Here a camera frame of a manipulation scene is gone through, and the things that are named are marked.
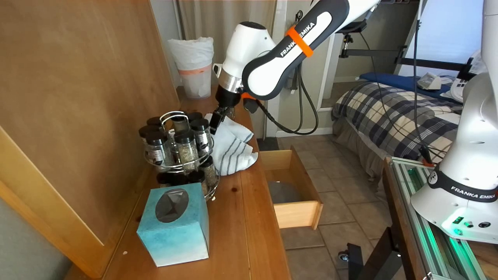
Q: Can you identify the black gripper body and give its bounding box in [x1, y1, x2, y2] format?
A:
[215, 86, 243, 119]

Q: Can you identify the white striped towel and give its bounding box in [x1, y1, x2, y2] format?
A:
[204, 114, 260, 178]

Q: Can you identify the open wooden drawer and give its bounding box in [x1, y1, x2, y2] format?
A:
[259, 148, 326, 232]

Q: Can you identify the glass spice jar black lid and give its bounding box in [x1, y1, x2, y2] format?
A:
[190, 117, 212, 156]
[201, 157, 221, 201]
[140, 126, 168, 167]
[172, 129, 201, 168]

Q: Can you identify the white trash bag bin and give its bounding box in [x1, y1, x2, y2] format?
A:
[167, 36, 217, 100]

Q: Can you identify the metal spice rack carousel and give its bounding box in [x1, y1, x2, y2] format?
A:
[139, 109, 223, 201]

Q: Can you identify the beige curtain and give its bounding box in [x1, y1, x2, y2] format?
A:
[176, 0, 279, 53]

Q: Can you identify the light wooden table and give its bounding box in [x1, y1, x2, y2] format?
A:
[64, 84, 326, 280]

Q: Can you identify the teal tissue box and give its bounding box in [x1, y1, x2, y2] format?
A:
[136, 182, 212, 269]

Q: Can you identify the large wooden framed board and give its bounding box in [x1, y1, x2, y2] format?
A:
[0, 0, 181, 280]

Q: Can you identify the plaid bed cover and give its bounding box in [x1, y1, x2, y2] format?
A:
[332, 81, 464, 181]

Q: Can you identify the blue pillow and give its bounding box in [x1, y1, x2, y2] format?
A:
[360, 70, 453, 95]

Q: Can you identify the small white device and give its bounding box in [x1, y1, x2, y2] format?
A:
[417, 73, 444, 91]

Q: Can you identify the metal framed robot table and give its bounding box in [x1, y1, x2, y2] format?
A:
[383, 154, 498, 280]

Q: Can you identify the white plush toy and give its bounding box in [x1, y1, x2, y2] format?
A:
[449, 53, 487, 103]

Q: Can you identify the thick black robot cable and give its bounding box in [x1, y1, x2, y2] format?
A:
[256, 67, 321, 137]

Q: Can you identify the orange cable strap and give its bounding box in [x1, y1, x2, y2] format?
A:
[285, 27, 316, 59]

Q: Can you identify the black camera stand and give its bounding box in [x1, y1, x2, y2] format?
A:
[337, 21, 365, 61]

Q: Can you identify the thin black hanging cable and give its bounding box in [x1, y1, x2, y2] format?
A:
[411, 0, 435, 168]

